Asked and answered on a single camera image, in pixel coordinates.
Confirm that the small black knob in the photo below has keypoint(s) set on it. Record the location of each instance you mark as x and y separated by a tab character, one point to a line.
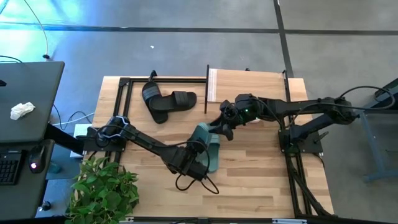
46	206

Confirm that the green leafy potted plant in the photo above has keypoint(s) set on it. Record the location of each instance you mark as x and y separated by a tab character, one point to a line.
102	193

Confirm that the dark grey desk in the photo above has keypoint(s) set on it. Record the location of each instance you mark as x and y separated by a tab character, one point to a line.
31	87

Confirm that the black computer mouse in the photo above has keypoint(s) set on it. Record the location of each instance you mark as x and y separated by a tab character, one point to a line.
36	158

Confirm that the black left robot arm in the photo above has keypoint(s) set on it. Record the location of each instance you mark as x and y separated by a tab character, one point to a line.
146	143

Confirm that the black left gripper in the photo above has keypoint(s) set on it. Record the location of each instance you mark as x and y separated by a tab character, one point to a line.
197	161

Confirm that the blue metal table frame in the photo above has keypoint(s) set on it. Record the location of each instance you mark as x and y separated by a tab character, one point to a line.
370	143

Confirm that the white power box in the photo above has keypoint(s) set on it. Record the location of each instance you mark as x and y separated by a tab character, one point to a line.
79	130

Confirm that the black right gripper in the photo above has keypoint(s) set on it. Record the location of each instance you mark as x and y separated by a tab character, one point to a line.
229	113

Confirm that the green slide sandal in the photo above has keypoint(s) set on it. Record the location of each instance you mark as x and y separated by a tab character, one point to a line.
214	155
202	130

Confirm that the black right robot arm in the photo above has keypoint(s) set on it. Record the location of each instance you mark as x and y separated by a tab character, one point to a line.
295	107

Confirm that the black keyboard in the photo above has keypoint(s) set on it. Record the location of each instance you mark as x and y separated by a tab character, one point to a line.
8	169

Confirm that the black aluminium rig frame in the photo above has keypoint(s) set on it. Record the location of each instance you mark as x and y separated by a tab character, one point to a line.
168	80

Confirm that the pink slide sandal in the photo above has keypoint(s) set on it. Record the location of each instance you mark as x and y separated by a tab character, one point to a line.
254	120

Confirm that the wooden shelf with black frame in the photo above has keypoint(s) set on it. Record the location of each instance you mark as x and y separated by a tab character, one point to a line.
248	84

